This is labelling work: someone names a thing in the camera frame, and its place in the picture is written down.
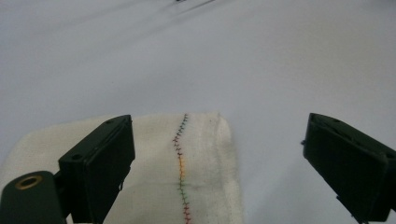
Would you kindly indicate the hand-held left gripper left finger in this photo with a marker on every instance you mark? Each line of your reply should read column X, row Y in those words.
column 96, row 168

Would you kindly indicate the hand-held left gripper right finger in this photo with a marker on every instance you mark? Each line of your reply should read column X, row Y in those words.
column 348, row 161

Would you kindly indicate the white towel with coloured stitching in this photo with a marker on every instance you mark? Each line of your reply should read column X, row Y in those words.
column 193, row 174

